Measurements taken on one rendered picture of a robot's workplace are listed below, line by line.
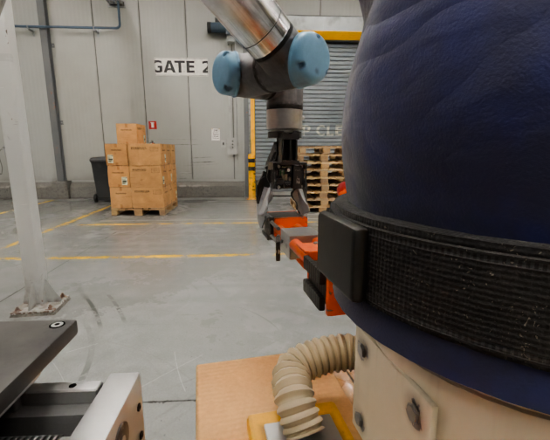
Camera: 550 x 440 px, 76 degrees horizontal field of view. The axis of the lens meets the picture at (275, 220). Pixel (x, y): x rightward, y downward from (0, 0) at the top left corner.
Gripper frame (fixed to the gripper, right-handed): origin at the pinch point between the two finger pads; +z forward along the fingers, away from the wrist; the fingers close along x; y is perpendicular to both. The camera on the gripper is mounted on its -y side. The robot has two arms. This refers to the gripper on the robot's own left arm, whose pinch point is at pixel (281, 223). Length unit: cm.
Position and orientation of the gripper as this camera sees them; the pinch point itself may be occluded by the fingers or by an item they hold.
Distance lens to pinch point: 80.3
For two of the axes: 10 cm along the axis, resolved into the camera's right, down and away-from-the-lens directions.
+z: 0.0, 9.8, 2.0
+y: 2.1, 1.9, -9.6
